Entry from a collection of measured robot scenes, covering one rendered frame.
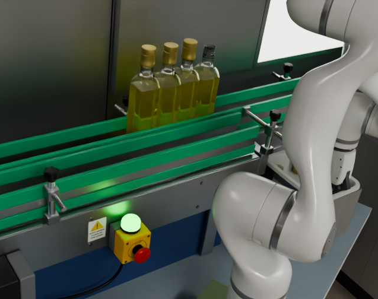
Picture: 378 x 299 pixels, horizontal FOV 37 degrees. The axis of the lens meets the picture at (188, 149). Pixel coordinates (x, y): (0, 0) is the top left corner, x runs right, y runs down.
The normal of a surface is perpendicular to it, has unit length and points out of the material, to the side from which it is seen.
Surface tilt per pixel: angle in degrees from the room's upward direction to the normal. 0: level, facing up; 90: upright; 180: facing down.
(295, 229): 63
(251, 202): 44
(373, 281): 90
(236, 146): 90
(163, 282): 0
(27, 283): 90
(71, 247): 90
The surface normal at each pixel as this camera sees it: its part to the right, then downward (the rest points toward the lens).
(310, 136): -0.10, 0.15
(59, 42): 0.57, 0.51
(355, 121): -0.40, 0.45
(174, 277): 0.13, -0.83
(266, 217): -0.36, -0.07
